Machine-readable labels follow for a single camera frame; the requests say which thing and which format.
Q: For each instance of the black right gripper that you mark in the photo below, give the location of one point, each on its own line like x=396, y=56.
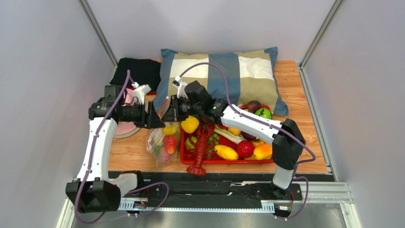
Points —
x=173, y=108

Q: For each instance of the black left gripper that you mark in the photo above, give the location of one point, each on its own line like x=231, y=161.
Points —
x=149, y=120

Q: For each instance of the clear orange zip top bag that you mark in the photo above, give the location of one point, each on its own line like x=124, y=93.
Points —
x=156, y=139

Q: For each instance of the pink toy peach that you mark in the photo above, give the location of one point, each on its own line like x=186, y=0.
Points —
x=163, y=155

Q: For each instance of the orange yellow toy mango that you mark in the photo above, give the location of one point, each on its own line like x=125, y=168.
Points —
x=263, y=152

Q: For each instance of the yellow toy banana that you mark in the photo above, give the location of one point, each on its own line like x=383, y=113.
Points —
x=171, y=129

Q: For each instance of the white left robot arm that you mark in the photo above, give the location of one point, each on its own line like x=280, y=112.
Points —
x=93, y=191

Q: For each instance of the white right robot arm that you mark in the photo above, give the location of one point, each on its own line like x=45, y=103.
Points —
x=285, y=137

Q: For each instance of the yellow toy lemon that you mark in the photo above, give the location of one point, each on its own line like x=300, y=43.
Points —
x=190, y=124

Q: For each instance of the pink bucket hat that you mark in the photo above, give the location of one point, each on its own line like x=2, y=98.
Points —
x=126, y=129

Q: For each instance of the small green toy lime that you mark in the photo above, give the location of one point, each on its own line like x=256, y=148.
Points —
x=190, y=142

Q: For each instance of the red toy lobster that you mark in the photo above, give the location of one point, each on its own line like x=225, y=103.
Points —
x=203, y=145

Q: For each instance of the red plastic tray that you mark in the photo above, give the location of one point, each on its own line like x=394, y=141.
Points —
x=187, y=156

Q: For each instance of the black folded cloth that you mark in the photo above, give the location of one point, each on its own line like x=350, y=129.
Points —
x=143, y=71

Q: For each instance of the yellow toy squash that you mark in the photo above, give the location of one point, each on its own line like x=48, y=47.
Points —
x=226, y=152

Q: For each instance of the small orange toy fruit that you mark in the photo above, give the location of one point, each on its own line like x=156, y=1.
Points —
x=234, y=131

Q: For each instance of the dark purple toy eggplant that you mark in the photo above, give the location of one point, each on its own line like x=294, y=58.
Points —
x=248, y=136

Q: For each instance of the red toy tomato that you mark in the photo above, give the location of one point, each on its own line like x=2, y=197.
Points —
x=245, y=149

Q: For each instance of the dark purple toy plum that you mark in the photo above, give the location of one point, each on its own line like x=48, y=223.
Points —
x=253, y=106

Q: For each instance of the blue beige checkered pillow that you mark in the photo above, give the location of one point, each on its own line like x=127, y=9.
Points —
x=245, y=76

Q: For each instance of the green toy watermelon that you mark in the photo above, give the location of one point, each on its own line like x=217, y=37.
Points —
x=264, y=112

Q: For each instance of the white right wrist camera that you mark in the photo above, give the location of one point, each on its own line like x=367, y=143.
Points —
x=180, y=85

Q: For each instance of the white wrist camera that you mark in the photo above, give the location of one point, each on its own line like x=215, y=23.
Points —
x=180, y=85
x=139, y=93

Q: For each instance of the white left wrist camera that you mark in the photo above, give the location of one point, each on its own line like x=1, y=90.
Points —
x=139, y=93

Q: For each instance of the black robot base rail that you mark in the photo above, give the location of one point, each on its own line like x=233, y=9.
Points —
x=215, y=190

